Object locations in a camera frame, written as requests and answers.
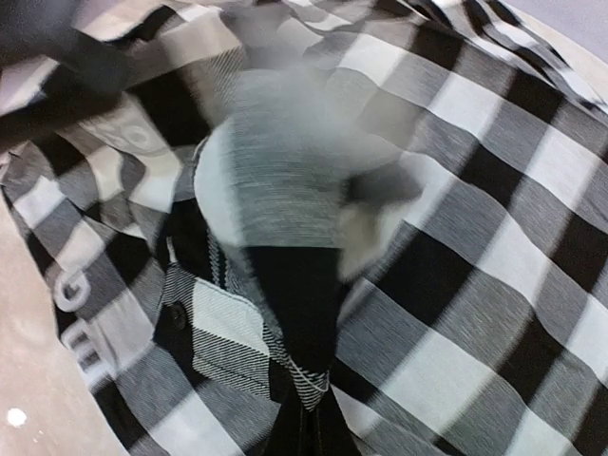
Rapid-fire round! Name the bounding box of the black white plaid shirt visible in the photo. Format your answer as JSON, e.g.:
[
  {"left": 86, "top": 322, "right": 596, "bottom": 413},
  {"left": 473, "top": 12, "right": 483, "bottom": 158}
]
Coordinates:
[{"left": 1, "top": 1, "right": 607, "bottom": 455}]

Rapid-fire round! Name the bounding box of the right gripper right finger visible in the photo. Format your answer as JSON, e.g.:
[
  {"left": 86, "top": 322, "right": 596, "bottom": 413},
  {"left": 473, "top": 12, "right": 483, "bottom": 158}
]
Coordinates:
[{"left": 311, "top": 388, "right": 356, "bottom": 456}]

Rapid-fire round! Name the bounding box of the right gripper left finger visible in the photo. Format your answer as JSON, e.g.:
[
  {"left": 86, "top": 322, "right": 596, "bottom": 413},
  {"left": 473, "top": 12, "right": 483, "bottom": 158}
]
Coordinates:
[{"left": 265, "top": 386, "right": 309, "bottom": 456}]

